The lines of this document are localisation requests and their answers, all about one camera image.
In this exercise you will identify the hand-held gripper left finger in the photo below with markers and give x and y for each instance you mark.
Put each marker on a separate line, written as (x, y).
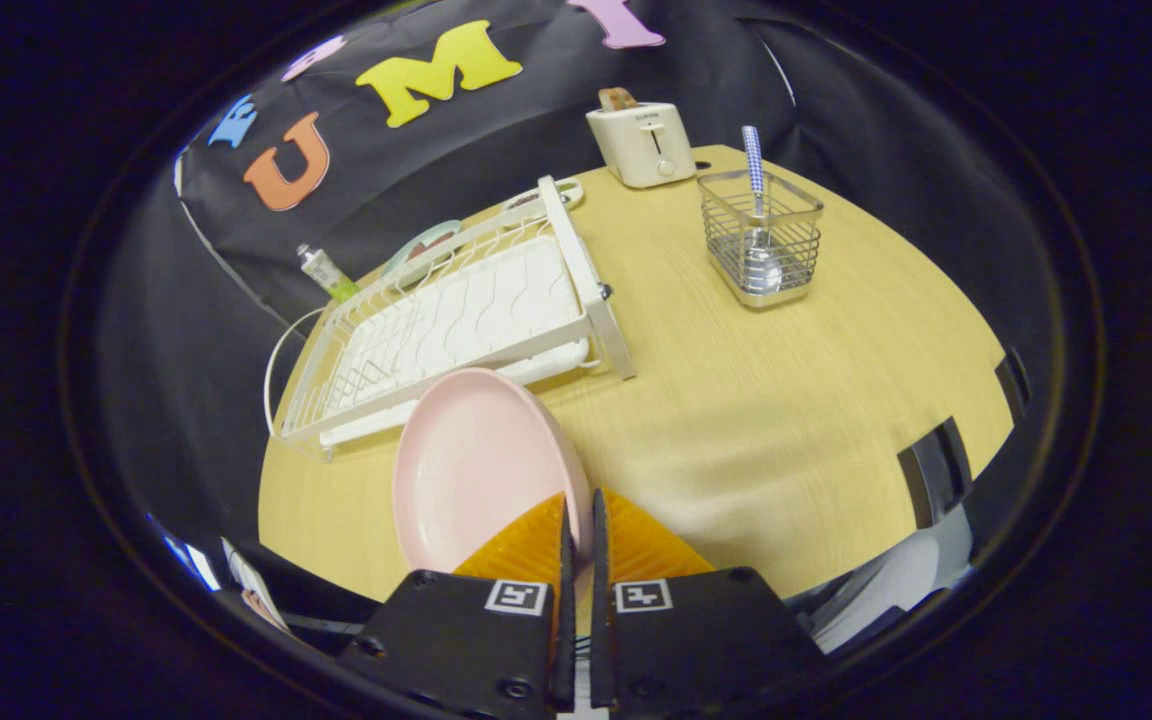
(568, 600)

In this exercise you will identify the cream toaster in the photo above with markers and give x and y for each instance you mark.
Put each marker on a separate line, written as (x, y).
(641, 145)

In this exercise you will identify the light green plate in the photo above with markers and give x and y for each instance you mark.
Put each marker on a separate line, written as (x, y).
(414, 252)

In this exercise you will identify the black backdrop cloth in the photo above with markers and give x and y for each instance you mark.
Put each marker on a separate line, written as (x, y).
(536, 150)

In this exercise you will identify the pink plate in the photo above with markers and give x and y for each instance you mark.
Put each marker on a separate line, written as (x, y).
(476, 470)

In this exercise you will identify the white dish rack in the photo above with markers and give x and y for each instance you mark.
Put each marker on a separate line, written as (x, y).
(456, 320)

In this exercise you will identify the green drink bottle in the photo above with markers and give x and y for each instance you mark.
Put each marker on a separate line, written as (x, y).
(321, 270)

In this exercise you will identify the brown bread slice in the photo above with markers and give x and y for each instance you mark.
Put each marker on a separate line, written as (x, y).
(618, 98)

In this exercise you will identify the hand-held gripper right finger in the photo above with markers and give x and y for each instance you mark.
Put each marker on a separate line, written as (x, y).
(600, 600)

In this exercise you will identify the brown food piece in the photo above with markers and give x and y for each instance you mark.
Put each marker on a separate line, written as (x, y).
(439, 240)

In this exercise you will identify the small dish with beans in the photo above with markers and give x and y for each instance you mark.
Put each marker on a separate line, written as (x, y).
(568, 190)

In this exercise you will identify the black table clamp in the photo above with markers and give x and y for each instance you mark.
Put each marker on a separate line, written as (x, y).
(1013, 380)
(936, 470)

